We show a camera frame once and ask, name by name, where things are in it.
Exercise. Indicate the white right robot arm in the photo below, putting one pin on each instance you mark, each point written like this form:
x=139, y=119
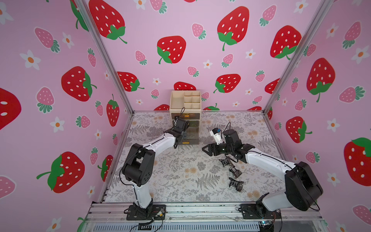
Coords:
x=302, y=188

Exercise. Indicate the aluminium corner post left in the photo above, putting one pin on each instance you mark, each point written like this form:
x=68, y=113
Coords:
x=87, y=17

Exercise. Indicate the black checkered cookie packet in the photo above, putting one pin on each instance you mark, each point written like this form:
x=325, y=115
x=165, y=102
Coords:
x=238, y=185
x=226, y=162
x=236, y=173

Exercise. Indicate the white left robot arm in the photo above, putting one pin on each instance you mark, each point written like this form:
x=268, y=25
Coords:
x=139, y=164

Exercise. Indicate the aluminium corner post right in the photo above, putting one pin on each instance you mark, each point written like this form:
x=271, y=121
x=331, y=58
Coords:
x=310, y=32

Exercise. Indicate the cream drawer organizer cabinet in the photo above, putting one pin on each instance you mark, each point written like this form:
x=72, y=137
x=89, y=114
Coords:
x=185, y=101

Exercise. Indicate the aluminium corner post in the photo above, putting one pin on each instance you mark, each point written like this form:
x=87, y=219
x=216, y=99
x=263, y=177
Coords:
x=87, y=17
x=310, y=32

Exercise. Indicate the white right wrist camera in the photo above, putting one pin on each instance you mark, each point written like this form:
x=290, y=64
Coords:
x=216, y=133

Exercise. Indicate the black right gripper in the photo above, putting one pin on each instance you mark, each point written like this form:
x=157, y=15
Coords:
x=216, y=149

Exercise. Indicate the clear smoky bottom drawer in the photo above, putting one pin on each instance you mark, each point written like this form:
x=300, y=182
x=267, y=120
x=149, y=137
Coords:
x=190, y=137

